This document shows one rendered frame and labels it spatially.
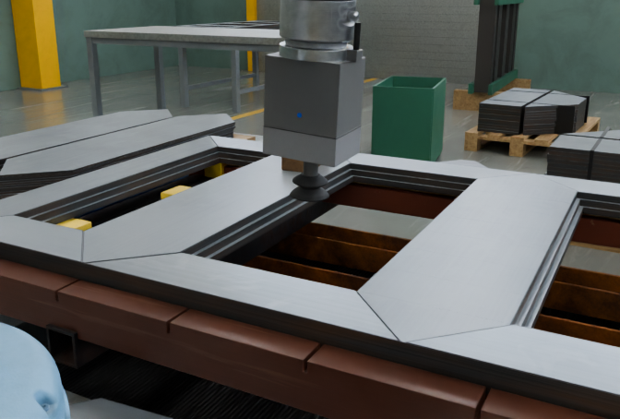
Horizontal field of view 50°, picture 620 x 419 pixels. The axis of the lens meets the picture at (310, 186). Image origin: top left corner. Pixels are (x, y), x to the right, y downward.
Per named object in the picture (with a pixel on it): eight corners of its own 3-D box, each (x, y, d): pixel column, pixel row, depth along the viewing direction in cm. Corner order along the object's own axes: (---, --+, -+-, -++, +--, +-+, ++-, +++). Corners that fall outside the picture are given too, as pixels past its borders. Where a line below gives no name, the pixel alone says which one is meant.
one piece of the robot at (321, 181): (334, 173, 73) (333, 189, 74) (303, 166, 75) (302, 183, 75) (318, 182, 70) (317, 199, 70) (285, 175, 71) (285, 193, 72)
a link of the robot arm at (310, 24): (302, -6, 71) (374, -1, 67) (300, 38, 72) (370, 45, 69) (266, -4, 64) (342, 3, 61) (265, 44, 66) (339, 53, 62)
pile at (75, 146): (148, 124, 211) (147, 105, 209) (256, 136, 193) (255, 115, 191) (-102, 186, 143) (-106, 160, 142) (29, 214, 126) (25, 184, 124)
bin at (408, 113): (383, 149, 528) (385, 75, 512) (442, 153, 514) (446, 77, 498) (363, 167, 472) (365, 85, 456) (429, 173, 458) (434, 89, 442)
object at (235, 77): (171, 108, 712) (166, 26, 688) (256, 89, 852) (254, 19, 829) (236, 114, 674) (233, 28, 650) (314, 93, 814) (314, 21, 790)
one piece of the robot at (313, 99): (384, 18, 70) (372, 167, 75) (307, 11, 73) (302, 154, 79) (345, 26, 61) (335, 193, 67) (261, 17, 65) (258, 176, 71)
